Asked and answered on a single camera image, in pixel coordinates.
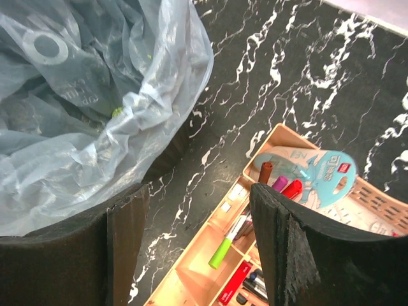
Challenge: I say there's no teal packaged correction tape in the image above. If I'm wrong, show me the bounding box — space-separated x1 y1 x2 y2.
247 146 357 210

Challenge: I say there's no green cap highlighter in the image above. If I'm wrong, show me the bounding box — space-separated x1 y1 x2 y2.
208 215 247 270

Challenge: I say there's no red flat box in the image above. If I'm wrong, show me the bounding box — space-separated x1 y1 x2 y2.
217 261 252 305

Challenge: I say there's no blue plastic bag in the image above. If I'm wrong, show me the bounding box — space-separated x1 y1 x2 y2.
1 1 214 237

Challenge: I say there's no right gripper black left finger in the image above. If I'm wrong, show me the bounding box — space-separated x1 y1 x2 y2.
1 184 149 305

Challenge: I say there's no brown marker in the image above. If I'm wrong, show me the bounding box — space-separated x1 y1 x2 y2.
258 161 273 184

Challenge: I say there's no red marker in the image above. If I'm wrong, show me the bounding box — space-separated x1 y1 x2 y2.
281 179 303 200

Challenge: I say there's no orange desk organizer tray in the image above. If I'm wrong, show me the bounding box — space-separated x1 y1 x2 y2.
147 124 407 305

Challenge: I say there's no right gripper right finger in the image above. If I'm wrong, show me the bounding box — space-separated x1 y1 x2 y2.
249 183 407 305

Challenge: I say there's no magenta marker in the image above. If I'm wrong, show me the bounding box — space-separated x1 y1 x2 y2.
272 175 289 193

